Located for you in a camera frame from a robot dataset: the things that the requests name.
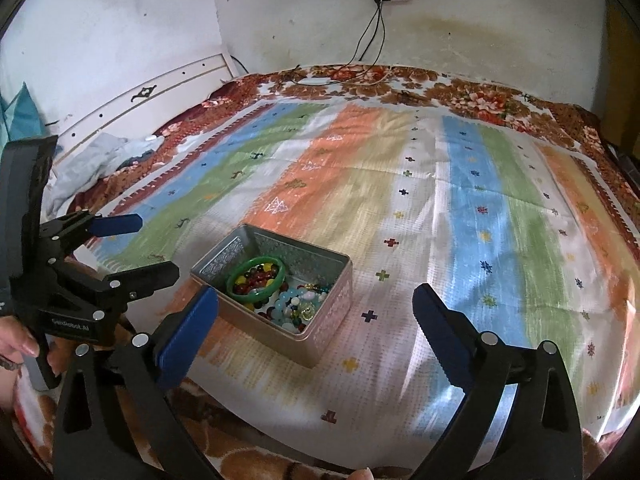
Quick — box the person's right hand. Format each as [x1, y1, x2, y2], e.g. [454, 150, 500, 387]
[346, 467, 374, 480]

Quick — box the silver metal tin box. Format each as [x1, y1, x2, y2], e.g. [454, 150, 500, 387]
[191, 223, 352, 368]

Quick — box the light blue bead bracelet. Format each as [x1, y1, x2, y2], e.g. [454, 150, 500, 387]
[264, 286, 312, 334]

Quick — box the green jade bangle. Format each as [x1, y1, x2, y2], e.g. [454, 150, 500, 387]
[226, 256, 288, 304]

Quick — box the black power cable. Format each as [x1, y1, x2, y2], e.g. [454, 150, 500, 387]
[344, 0, 394, 68]

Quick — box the grey crumpled cloth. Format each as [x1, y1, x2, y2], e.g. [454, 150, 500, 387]
[42, 132, 164, 218]

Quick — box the red bead bracelet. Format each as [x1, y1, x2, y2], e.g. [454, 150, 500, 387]
[234, 263, 281, 294]

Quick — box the person's left hand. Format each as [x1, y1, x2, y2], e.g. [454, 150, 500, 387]
[0, 316, 39, 411]

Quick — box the white phone on bed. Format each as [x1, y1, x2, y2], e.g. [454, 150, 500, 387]
[297, 77, 332, 87]

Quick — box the white headboard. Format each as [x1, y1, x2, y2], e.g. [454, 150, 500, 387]
[54, 50, 241, 165]

